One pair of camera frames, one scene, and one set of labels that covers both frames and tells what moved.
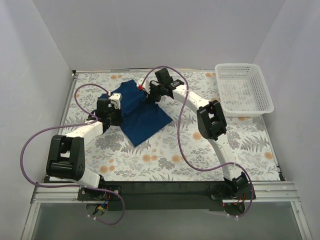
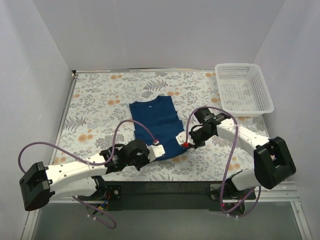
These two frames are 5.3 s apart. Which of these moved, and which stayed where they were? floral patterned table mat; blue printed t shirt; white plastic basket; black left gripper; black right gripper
Moved: black right gripper; black left gripper; blue printed t shirt
Stayed: white plastic basket; floral patterned table mat
